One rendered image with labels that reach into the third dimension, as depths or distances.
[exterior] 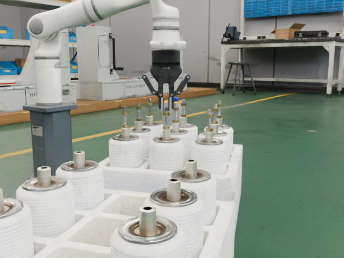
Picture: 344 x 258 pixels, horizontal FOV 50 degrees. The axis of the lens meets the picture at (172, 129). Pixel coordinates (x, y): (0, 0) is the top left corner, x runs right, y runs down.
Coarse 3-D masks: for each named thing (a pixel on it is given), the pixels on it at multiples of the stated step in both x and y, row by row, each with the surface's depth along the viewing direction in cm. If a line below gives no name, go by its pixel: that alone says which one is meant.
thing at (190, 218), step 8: (200, 200) 58; (160, 208) 55; (168, 208) 55; (176, 208) 54; (184, 208) 55; (192, 208) 55; (200, 208) 56; (160, 216) 54; (168, 216) 54; (176, 216) 54; (184, 216) 54; (192, 216) 55; (200, 216) 56; (184, 224) 55; (192, 224) 55; (200, 224) 57; (184, 232) 55; (192, 232) 56; (200, 232) 57; (192, 240) 56; (200, 240) 57; (192, 248) 56; (200, 248) 57; (192, 256) 56
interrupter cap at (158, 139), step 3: (153, 138) 102; (156, 138) 102; (159, 138) 103; (171, 138) 103; (174, 138) 102; (177, 138) 102; (156, 141) 99; (159, 141) 98; (162, 141) 98; (165, 141) 98; (168, 141) 98; (171, 141) 98; (174, 141) 98; (177, 141) 99
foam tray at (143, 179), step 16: (240, 144) 128; (144, 160) 109; (240, 160) 114; (112, 176) 98; (128, 176) 97; (144, 176) 96; (160, 176) 95; (224, 176) 93; (240, 176) 119; (224, 192) 92; (240, 192) 125
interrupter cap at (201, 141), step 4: (196, 140) 99; (200, 140) 100; (204, 140) 100; (216, 140) 100; (220, 140) 100; (200, 144) 96; (204, 144) 95; (208, 144) 95; (212, 144) 95; (216, 144) 95
